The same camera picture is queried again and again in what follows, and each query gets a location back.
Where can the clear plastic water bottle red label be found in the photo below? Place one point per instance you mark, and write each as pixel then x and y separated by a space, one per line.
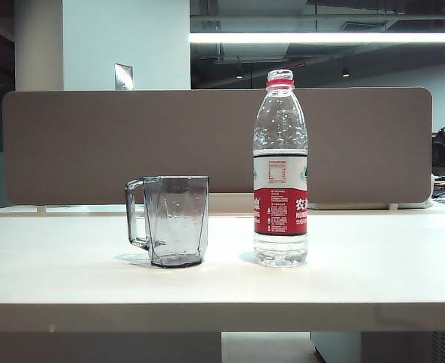
pixel 280 211

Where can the clear grey faceted mug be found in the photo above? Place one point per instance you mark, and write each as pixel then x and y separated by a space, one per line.
pixel 177 219

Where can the brown fabric desk partition panel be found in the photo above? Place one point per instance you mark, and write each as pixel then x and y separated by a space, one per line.
pixel 131 143

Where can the long white ceiling light strip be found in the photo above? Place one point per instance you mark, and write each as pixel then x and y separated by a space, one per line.
pixel 320 37

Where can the silver wall plaque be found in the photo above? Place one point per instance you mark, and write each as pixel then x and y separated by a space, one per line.
pixel 123 77

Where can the white partition foot bracket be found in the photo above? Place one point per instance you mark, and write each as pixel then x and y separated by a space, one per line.
pixel 393 206
pixel 41 208

